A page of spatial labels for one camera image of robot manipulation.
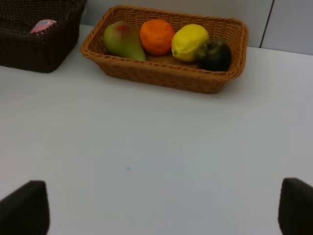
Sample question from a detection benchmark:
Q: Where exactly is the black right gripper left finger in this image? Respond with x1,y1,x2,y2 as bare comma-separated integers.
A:
0,181,50,235

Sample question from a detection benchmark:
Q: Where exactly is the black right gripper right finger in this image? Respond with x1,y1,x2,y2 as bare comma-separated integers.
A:
278,178,313,235

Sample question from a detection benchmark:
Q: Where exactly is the pink lotion bottle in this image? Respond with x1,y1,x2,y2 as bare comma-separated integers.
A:
30,19,56,33

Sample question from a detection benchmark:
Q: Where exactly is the green red pear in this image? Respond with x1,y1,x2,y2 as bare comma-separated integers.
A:
103,21,146,60

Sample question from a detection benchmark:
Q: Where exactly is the yellow lemon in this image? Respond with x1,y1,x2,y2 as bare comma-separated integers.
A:
172,24,209,62

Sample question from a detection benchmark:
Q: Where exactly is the orange mandarin fruit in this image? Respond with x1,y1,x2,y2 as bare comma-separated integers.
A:
139,19,175,56

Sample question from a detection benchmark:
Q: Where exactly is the dark brown wicker basket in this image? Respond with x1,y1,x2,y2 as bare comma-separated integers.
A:
0,0,86,73

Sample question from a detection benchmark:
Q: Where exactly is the orange wicker basket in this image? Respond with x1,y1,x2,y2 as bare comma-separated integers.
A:
80,5,249,94

